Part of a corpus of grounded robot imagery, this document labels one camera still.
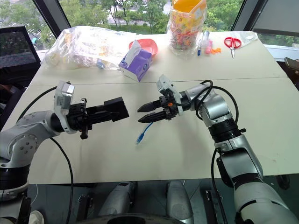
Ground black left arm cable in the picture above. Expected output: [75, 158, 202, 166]
[17, 85, 75, 224]

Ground small clear plastic bag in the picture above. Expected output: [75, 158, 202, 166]
[233, 31, 258, 49]

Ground black mesh office chair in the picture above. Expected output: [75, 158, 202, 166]
[0, 26, 42, 87]

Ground large clear plastic bag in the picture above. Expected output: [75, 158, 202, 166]
[44, 25, 137, 71]

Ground colourful patterned snack bag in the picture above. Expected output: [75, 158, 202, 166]
[166, 0, 207, 57]

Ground red handled scissors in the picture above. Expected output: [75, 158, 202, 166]
[224, 36, 242, 59]

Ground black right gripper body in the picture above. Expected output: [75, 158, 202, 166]
[158, 93, 180, 121]

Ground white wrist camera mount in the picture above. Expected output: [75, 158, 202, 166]
[156, 74, 185, 116]
[54, 80, 78, 135]

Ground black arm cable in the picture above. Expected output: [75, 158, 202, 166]
[17, 85, 75, 224]
[195, 79, 240, 128]

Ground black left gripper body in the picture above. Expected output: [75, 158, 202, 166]
[66, 98, 94, 140]

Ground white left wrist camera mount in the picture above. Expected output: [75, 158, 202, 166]
[54, 80, 78, 135]

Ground pink plastic bowl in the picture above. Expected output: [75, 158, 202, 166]
[128, 38, 158, 58]

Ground blue Ethernet cable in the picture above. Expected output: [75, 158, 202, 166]
[135, 121, 155, 146]

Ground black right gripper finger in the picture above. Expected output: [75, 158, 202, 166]
[138, 111, 166, 124]
[137, 100, 162, 113]

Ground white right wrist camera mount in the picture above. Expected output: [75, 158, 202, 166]
[156, 74, 185, 116]

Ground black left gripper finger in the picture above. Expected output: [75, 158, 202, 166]
[86, 105, 113, 116]
[88, 112, 120, 125]

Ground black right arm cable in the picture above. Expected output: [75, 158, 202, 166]
[195, 79, 240, 128]

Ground white shoe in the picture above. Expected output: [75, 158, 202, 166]
[28, 210, 45, 224]

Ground silver rounded robot leg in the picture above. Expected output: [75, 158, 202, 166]
[165, 180, 195, 224]
[97, 181, 138, 218]

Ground purple tissue box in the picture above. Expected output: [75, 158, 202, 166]
[118, 40, 154, 83]

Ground pink eraser block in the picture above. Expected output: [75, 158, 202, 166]
[205, 40, 214, 55]

